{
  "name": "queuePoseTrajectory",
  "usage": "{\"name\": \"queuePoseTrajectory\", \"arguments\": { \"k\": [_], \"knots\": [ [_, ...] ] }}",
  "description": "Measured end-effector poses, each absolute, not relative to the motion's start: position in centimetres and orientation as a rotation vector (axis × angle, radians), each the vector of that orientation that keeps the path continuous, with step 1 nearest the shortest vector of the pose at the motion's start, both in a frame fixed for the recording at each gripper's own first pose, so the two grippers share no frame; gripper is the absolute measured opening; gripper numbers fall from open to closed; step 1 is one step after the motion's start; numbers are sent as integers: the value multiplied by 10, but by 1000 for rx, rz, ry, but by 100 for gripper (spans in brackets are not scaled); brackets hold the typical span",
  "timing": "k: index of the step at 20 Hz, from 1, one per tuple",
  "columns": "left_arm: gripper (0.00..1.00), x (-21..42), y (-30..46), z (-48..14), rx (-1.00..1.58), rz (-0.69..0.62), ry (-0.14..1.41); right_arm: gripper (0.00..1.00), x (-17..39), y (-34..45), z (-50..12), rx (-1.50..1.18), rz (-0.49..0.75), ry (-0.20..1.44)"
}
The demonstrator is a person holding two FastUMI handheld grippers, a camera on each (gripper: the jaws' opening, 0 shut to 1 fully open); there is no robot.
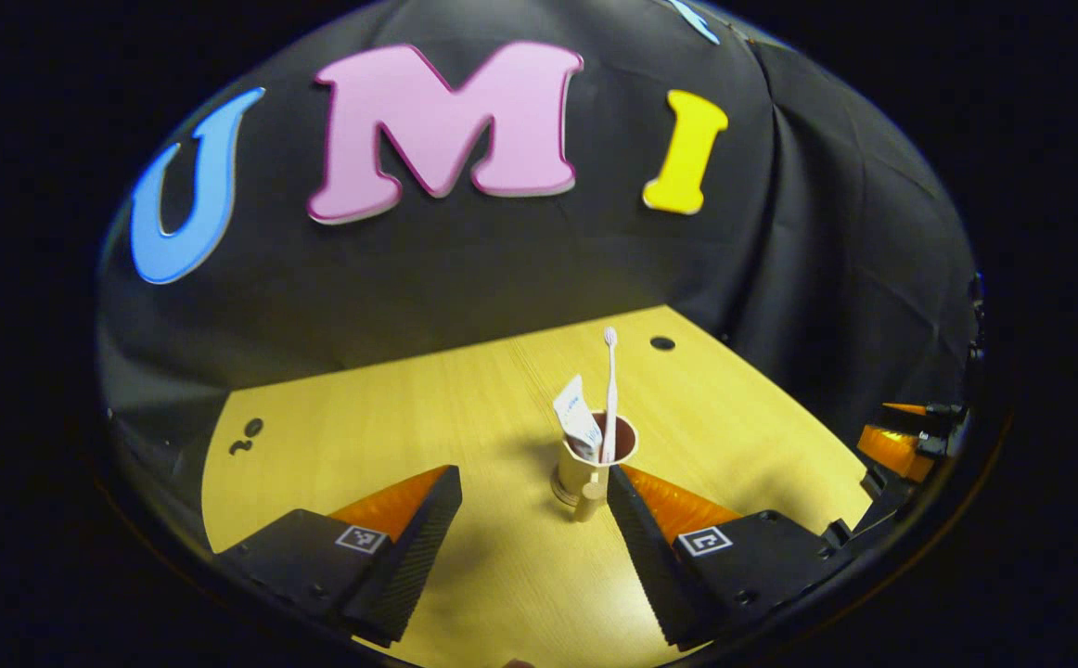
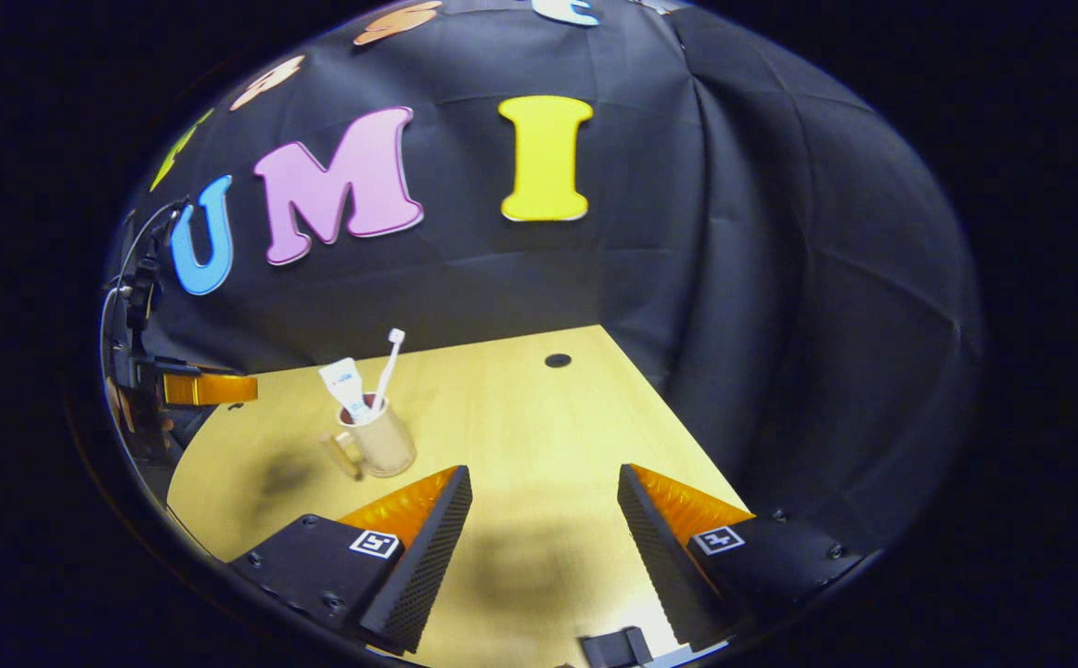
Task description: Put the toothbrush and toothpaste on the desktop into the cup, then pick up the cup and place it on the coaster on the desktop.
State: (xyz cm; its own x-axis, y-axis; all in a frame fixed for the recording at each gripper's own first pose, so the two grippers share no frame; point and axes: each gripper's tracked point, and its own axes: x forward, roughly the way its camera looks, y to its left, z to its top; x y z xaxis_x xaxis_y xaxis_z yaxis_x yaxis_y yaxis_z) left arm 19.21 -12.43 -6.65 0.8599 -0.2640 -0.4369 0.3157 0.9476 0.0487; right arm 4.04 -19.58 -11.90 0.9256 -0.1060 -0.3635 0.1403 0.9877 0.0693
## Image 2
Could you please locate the black backdrop cloth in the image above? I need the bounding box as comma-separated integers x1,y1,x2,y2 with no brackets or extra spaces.
122,0,985,558

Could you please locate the pink toothbrush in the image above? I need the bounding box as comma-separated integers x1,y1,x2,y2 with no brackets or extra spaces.
370,328,406,412

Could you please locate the white toothpaste tube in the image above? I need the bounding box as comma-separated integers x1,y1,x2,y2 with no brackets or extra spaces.
318,358,375,425

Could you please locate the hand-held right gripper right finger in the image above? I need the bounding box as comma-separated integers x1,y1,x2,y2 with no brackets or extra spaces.
618,464,865,653

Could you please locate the wooden desktop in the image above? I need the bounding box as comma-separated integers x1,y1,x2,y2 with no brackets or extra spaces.
166,324,753,668

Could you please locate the beige cup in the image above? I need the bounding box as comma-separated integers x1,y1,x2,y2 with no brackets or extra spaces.
320,394,417,481

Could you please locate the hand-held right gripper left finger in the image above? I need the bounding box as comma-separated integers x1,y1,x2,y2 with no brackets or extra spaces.
228,465,473,653

